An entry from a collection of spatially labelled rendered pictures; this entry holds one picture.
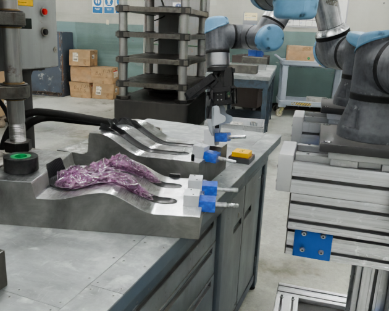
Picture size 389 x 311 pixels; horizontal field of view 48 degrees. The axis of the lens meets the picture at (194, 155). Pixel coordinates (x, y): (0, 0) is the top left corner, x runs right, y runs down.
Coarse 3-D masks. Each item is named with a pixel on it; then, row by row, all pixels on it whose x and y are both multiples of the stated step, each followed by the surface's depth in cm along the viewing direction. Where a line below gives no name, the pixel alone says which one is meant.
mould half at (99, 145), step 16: (128, 128) 147; (80, 144) 151; (96, 144) 138; (112, 144) 136; (128, 144) 137; (144, 144) 143; (160, 144) 147; (224, 144) 148; (80, 160) 142; (96, 160) 139; (144, 160) 133; (160, 160) 131; (176, 160) 129; (208, 176) 135
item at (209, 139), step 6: (204, 132) 140; (216, 132) 141; (222, 132) 142; (228, 132) 141; (204, 138) 140; (210, 138) 140; (216, 138) 139; (222, 138) 139; (228, 138) 140; (234, 138) 139; (240, 138) 138; (210, 144) 140; (216, 144) 141
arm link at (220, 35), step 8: (216, 16) 134; (208, 24) 135; (216, 24) 134; (224, 24) 134; (208, 32) 135; (216, 32) 134; (224, 32) 135; (232, 32) 136; (208, 40) 136; (216, 40) 134; (224, 40) 135; (232, 40) 136; (208, 48) 136; (216, 48) 135; (224, 48) 135
